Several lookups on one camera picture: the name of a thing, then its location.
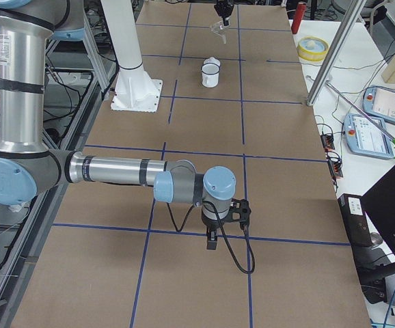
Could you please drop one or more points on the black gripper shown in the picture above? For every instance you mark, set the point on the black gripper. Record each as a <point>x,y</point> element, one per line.
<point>223,8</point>

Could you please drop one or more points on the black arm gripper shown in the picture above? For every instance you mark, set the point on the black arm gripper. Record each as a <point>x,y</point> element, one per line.
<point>211,227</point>

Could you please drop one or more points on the clear glass funnel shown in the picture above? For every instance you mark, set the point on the clear glass funnel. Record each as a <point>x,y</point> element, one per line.
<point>219,29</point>

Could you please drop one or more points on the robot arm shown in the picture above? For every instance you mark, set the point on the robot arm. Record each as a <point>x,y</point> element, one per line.
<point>28,167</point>

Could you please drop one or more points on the white enamel cup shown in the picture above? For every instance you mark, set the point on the white enamel cup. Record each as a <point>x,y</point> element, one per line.
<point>210,74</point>

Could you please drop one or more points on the red cylinder tube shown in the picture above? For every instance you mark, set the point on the red cylinder tube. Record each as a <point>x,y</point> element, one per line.
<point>298,17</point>

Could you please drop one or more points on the yellow bowl with blue plate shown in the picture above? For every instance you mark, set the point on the yellow bowl with blue plate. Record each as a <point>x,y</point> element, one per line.
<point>312,49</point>

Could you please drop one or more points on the black computer box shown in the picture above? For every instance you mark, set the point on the black computer box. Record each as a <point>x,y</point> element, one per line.
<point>354,218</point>

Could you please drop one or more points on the teach pendant far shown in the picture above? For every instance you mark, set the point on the teach pendant far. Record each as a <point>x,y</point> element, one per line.
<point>380,101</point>

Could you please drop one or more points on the teach pendant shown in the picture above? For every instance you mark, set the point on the teach pendant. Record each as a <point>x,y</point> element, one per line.
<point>380,101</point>
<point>364,139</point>

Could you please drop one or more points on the teach pendant near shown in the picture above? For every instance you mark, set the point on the teach pendant near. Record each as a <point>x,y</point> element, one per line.
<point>364,139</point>

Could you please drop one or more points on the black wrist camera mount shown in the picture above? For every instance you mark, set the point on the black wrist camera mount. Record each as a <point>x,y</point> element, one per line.
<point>239,212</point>

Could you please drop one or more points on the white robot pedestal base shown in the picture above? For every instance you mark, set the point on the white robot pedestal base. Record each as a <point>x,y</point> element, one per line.
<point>134,89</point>

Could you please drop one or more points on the aluminium frame post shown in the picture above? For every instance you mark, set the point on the aluminium frame post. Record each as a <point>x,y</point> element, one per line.
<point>339,39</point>

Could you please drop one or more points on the grabber stick green handle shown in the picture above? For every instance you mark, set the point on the grabber stick green handle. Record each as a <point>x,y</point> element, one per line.
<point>360,111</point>

